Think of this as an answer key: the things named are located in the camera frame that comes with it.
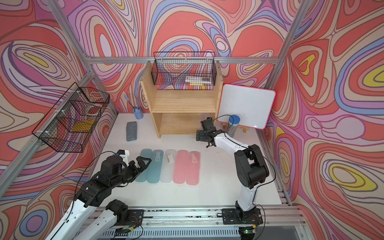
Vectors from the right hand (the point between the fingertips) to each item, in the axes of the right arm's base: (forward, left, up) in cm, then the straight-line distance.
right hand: (206, 138), depth 96 cm
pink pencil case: (-16, +17, -7) cm, 24 cm away
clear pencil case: (-15, +24, -7) cm, 29 cm away
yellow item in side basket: (-8, +61, +25) cm, 67 cm away
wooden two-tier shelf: (+6, +15, +19) cm, 25 cm away
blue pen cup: (+26, +49, +2) cm, 56 cm away
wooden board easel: (+14, -15, -4) cm, 21 cm away
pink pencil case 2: (-17, +9, -7) cm, 20 cm away
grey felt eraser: (+12, +53, -4) cm, 55 cm away
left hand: (-23, +30, +12) cm, 40 cm away
